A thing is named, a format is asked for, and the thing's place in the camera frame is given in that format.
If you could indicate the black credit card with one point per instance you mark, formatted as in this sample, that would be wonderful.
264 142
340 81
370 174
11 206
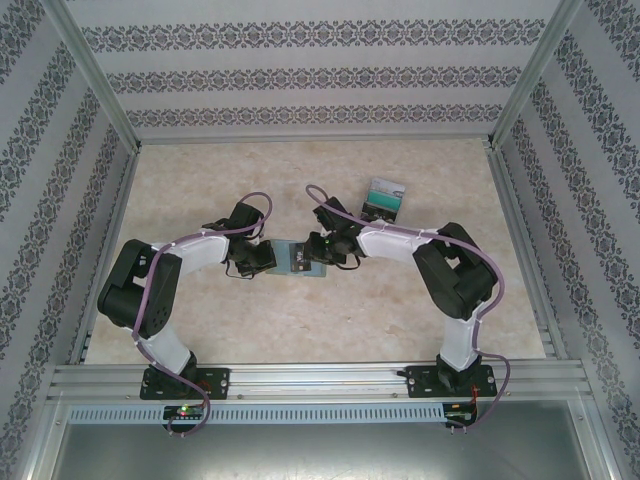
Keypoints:
300 257

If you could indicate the grey metal panel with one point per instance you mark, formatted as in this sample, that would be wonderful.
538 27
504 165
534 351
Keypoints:
320 455

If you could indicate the right circuit board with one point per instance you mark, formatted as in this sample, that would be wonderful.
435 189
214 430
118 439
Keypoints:
457 415

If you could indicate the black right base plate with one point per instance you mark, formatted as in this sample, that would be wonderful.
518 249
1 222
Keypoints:
420 382

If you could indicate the clear plastic card box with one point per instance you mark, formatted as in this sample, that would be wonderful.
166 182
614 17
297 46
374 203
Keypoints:
382 220

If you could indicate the aluminium side rail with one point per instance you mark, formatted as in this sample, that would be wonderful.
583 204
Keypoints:
116 225
506 185

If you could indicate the circuit board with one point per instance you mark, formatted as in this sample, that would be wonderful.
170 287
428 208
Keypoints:
182 411
457 415

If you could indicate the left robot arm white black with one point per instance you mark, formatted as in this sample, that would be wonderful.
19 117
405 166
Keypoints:
140 290

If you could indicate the aluminium frame post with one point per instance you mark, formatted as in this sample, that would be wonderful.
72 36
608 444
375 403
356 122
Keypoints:
90 70
537 70

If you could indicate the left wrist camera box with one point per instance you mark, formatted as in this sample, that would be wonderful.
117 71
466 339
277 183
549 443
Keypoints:
257 240

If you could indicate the grey picture card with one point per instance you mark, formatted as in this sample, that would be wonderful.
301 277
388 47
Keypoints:
387 186

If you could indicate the teal card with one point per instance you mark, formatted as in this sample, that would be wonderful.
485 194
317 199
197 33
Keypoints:
385 201

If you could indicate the aluminium mounting rail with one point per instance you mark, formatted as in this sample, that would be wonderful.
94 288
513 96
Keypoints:
320 380

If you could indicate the green card holder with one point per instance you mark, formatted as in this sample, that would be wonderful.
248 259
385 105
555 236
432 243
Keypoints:
280 274

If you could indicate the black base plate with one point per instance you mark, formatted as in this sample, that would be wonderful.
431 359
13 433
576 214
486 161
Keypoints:
217 382
420 382

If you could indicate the dark printed card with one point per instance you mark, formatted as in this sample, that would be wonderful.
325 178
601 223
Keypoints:
380 215

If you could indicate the left circuit board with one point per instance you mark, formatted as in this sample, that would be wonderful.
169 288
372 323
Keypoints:
182 411

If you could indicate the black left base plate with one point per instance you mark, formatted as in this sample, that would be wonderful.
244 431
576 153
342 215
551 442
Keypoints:
217 382

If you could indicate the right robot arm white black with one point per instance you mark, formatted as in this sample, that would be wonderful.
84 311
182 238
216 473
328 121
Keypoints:
450 270

